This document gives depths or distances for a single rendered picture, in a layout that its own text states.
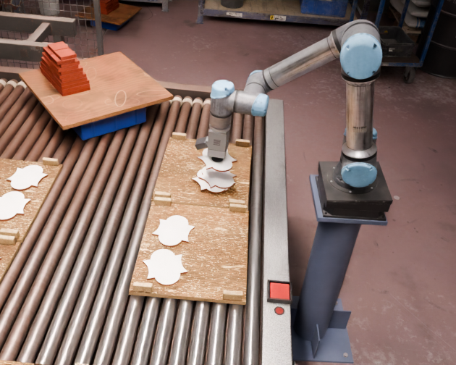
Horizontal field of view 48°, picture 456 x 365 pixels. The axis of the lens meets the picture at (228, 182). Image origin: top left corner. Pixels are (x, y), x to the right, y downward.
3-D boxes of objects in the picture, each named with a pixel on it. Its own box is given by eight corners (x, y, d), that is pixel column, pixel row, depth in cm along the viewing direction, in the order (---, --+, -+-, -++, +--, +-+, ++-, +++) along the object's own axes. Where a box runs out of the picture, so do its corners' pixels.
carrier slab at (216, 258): (248, 213, 186) (248, 210, 185) (245, 305, 154) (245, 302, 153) (151, 204, 186) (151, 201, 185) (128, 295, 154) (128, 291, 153)
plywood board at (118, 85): (120, 54, 255) (120, 51, 254) (173, 99, 225) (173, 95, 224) (19, 77, 230) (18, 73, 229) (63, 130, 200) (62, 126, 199)
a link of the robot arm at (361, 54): (376, 166, 187) (381, 19, 154) (376, 193, 175) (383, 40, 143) (342, 166, 190) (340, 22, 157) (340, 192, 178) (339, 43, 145)
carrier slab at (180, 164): (251, 148, 218) (252, 145, 217) (247, 212, 186) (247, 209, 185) (169, 140, 219) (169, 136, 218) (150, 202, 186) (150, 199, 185)
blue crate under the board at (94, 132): (116, 92, 246) (114, 72, 240) (148, 122, 228) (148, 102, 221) (53, 108, 231) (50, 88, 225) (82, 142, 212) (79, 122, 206)
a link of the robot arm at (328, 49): (370, 2, 162) (241, 69, 185) (370, 14, 154) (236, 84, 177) (385, 32, 167) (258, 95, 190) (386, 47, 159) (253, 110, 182)
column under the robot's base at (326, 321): (340, 300, 275) (383, 171, 221) (353, 363, 246) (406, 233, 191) (270, 295, 274) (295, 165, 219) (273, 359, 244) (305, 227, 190)
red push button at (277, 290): (288, 287, 161) (289, 284, 160) (289, 302, 156) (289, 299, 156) (269, 284, 161) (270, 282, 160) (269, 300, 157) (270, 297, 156)
